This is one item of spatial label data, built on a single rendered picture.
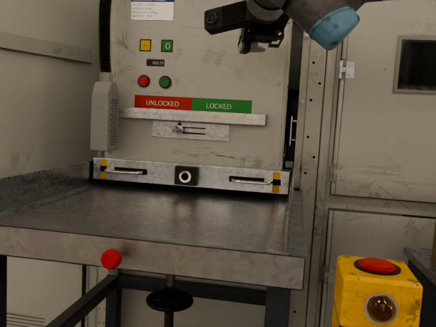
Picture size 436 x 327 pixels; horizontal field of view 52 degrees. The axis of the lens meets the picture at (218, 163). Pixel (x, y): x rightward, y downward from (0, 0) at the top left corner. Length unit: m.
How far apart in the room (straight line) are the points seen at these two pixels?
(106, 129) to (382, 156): 0.78
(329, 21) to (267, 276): 0.42
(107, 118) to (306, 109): 0.59
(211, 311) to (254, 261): 0.81
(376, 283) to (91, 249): 0.49
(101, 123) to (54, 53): 0.31
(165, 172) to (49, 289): 0.67
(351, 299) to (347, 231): 0.91
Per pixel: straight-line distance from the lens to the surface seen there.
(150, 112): 1.20
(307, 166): 1.39
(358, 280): 0.50
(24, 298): 1.76
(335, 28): 0.77
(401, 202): 1.43
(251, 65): 1.19
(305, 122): 1.38
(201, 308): 1.54
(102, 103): 1.17
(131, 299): 1.60
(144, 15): 1.27
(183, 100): 1.21
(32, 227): 0.86
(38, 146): 1.38
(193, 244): 0.75
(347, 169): 1.38
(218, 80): 1.20
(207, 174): 1.20
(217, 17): 0.94
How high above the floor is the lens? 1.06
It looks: 6 degrees down
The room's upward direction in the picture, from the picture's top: 3 degrees clockwise
